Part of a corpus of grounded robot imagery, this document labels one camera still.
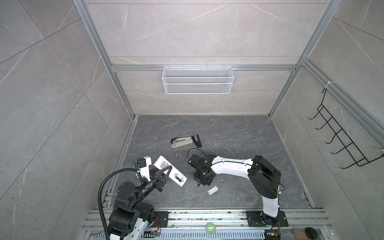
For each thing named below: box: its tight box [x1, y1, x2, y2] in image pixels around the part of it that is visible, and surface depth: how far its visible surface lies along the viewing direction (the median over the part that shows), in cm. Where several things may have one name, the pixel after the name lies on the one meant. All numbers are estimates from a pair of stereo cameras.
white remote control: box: [153, 155, 188, 187], surface depth 64 cm
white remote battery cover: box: [207, 186, 219, 196], surface depth 85 cm
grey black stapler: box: [170, 134, 202, 149], surface depth 103 cm
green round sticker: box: [205, 222, 216, 235], surface depth 73 cm
